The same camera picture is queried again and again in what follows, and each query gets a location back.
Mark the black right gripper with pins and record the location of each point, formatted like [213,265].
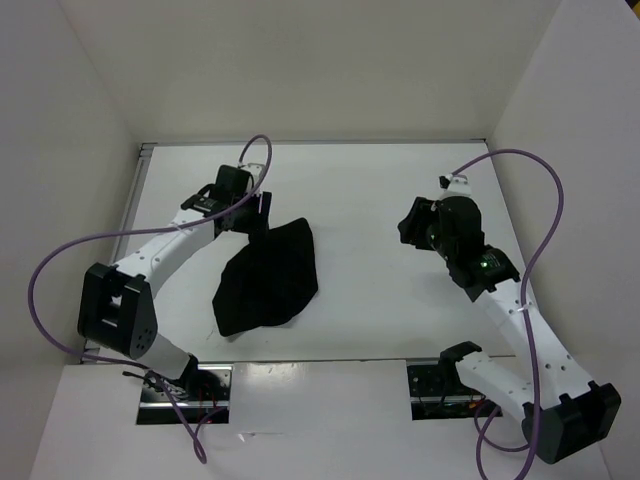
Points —
[421,211]

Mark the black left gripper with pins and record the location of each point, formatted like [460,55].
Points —
[258,221]

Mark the black skirt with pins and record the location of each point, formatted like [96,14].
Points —
[268,282]

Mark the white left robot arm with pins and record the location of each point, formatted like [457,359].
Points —
[117,304]

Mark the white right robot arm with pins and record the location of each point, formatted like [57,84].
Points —
[558,404]

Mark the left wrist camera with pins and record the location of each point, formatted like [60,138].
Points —
[232,182]

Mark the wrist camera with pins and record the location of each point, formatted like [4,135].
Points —
[454,185]
[232,182]

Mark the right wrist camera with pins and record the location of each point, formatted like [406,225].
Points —
[454,185]

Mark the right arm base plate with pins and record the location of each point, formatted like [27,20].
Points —
[432,398]

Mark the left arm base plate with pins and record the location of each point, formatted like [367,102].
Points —
[211,403]

